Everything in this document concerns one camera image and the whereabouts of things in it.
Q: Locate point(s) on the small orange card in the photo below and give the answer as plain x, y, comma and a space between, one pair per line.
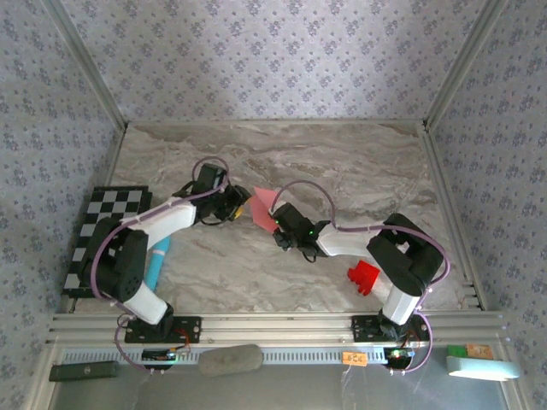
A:
478, 351

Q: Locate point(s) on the black flat bar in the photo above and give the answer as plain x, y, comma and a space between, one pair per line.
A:
83, 371

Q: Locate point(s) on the light blue tube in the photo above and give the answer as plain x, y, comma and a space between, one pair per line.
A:
159, 262

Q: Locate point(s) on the right controller board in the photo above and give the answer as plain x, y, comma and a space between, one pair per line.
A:
397, 355

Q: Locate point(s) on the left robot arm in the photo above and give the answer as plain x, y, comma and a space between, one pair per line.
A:
166, 220

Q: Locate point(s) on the aluminium back rail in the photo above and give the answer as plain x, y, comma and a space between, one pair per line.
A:
273, 122

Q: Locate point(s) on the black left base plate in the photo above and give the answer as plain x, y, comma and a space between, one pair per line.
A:
188, 329

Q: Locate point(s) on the controller board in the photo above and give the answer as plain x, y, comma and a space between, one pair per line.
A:
397, 355
158, 355

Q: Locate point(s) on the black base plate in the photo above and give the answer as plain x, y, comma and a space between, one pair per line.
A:
363, 328
188, 329

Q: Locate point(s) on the small green box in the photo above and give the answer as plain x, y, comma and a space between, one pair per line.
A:
456, 351

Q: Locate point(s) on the aluminium side rail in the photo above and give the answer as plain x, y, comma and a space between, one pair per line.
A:
114, 158
433, 154

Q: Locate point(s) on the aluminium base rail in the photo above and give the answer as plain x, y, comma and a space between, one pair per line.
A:
273, 329

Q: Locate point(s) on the red plastic block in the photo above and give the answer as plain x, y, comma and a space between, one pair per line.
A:
363, 275

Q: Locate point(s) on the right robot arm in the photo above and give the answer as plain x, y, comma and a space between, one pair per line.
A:
342, 245

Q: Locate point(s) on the grey stone pad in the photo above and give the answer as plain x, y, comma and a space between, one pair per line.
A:
231, 360

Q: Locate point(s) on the black grey checkerboard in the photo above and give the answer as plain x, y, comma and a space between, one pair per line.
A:
100, 209

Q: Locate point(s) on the orange label tag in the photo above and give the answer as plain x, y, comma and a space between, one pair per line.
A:
354, 359

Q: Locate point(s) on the left controller board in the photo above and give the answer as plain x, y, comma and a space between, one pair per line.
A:
158, 355

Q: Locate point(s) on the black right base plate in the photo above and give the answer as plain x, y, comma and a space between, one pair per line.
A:
363, 328

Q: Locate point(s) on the aluminium frame post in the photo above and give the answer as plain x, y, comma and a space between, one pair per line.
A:
465, 60
86, 60

